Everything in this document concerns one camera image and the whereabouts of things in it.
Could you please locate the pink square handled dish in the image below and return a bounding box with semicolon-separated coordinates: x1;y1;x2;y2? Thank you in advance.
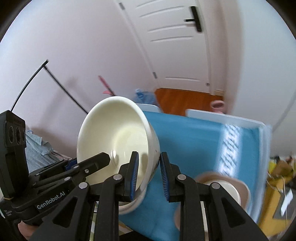
174;171;250;234

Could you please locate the white ribbed bowl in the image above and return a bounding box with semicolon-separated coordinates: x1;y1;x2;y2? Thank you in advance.
118;187;147;215

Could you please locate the cream round bowl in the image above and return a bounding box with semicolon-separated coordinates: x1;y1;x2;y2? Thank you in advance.
76;95;161;193

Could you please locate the grey blue clothing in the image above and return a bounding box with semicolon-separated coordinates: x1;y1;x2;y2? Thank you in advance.
25;131;72;173

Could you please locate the yellow cardboard box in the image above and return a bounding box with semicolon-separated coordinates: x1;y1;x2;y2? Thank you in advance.
258;155;295;240

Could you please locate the blue tablecloth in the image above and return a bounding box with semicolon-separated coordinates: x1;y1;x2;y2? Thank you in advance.
119;112;271;240

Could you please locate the pink broom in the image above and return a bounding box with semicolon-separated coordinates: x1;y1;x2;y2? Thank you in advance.
98;75;116;96

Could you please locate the black clothes rack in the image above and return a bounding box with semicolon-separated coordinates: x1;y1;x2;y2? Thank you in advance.
10;59;89;114

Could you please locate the blue plastic bag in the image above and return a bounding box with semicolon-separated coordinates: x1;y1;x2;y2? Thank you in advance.
133;89;159;107

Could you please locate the pink slipper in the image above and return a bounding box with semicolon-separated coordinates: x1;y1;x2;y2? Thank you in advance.
210;100;225;113

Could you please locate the white door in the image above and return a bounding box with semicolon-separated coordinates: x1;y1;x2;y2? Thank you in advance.
113;0;223;95

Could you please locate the black door handle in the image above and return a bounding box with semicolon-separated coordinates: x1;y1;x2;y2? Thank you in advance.
184;6;203;33

